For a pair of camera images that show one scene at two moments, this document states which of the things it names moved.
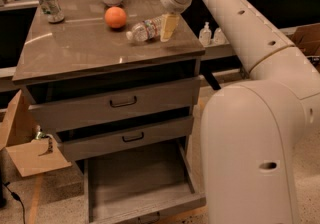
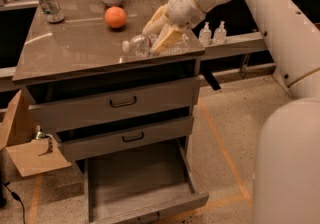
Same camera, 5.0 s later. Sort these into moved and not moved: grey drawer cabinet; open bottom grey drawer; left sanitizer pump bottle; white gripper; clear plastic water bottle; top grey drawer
Moved: white gripper; clear plastic water bottle
Not moved: open bottom grey drawer; left sanitizer pump bottle; top grey drawer; grey drawer cabinet
